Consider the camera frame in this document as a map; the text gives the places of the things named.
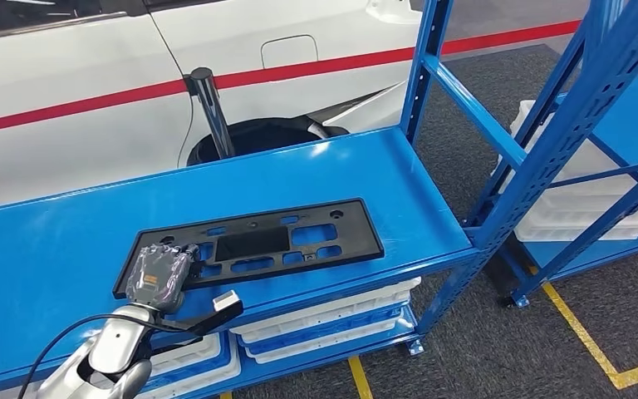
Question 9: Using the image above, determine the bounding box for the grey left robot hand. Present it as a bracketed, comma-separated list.
[125, 243, 202, 316]

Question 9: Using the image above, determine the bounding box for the black plastic bracket panel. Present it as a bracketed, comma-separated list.
[111, 198, 385, 301]

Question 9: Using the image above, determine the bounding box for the white car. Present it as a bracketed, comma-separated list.
[0, 0, 425, 213]

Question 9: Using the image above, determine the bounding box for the chrome stanchion post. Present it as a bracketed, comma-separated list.
[189, 66, 237, 160]

